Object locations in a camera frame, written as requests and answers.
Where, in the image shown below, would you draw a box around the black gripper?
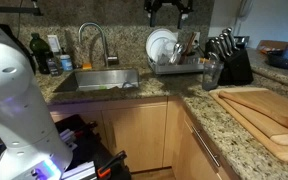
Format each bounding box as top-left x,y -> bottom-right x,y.
143,0 -> 195,30

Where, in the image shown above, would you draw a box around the chrome gooseneck faucet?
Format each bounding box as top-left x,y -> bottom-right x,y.
78,22 -> 120,69

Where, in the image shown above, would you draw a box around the clear glass cup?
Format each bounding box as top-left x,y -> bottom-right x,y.
202,59 -> 225,92

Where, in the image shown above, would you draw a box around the large white plate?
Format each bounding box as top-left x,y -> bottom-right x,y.
145,28 -> 178,63

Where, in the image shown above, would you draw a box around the small white plate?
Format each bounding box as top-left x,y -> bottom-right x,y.
149,35 -> 177,64

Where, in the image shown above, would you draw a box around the dark wooden utensil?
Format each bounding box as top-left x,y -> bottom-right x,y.
178,31 -> 197,65

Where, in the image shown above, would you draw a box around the grey dish rack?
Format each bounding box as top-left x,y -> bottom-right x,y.
147,54 -> 207,76

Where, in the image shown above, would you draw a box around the black knife block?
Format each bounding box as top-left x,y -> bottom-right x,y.
205,39 -> 254,87

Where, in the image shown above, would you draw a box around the stainless steel sink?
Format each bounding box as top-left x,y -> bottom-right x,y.
53,68 -> 141,93

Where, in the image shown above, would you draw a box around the white container with blue label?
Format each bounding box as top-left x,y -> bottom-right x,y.
59,54 -> 74,72

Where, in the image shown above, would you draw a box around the light wooden base cabinet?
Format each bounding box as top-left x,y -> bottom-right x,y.
48,96 -> 238,180

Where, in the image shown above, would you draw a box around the dark blue bowl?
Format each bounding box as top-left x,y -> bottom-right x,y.
266,49 -> 288,71

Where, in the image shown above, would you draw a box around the dark green glass bottle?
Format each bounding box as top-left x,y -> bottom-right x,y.
29,32 -> 52,75

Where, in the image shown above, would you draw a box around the large wooden cutting board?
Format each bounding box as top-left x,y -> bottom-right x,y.
208,87 -> 288,164

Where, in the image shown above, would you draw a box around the small wooden cutting board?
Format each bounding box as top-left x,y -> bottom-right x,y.
221,89 -> 288,147

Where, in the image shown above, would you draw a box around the black tool case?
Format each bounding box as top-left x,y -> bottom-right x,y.
54,114 -> 132,180

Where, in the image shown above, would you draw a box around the orange and black clamp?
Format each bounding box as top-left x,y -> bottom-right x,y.
96,150 -> 128,179

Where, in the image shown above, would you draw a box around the white aluminium profiles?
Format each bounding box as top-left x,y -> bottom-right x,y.
60,161 -> 98,180

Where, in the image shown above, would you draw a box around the steel knife handle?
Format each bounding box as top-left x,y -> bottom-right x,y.
221,32 -> 236,54
217,36 -> 230,58
211,39 -> 223,61
226,27 -> 240,51
207,51 -> 220,63

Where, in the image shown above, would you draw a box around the steel cabinet bar handle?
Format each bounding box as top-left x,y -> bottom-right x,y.
191,125 -> 222,168

